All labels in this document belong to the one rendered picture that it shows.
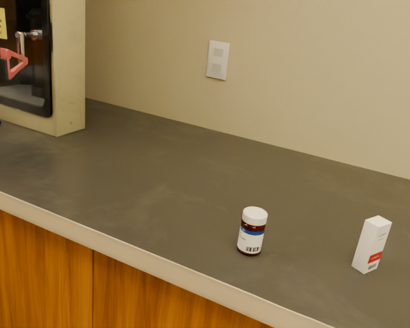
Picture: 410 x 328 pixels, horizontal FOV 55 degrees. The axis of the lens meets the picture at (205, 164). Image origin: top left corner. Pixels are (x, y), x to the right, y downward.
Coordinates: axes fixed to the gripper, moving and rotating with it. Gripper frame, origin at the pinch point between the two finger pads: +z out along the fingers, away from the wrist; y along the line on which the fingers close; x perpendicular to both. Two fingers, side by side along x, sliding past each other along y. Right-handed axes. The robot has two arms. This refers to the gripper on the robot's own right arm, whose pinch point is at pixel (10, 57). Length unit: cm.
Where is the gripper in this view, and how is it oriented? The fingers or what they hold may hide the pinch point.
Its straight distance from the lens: 107.9
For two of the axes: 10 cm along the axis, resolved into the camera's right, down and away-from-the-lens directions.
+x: -1.0, 9.2, 3.9
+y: -8.9, -2.5, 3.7
